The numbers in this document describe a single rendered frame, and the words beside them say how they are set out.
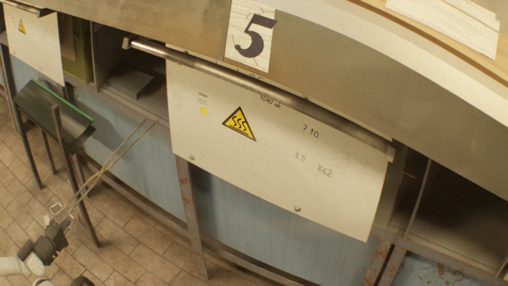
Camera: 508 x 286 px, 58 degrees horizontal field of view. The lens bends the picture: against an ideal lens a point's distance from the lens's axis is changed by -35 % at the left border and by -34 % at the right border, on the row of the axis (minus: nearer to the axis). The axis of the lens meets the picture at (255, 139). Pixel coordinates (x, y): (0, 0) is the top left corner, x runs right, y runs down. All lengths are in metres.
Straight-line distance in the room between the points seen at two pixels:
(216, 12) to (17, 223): 2.16
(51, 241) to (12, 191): 1.55
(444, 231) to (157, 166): 1.16
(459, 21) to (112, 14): 0.82
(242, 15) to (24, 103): 1.71
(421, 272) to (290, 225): 0.56
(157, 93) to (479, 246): 1.29
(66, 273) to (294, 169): 1.53
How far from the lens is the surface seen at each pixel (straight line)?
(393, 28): 1.00
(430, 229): 1.78
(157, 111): 2.07
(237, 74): 1.32
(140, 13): 1.28
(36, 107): 2.58
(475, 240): 1.80
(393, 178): 1.59
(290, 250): 2.17
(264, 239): 2.21
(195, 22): 1.19
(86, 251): 2.80
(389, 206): 1.67
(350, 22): 1.02
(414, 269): 1.95
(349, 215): 1.57
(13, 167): 3.37
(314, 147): 1.48
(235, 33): 1.14
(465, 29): 0.97
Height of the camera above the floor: 2.23
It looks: 45 degrees down
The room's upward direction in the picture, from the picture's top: straight up
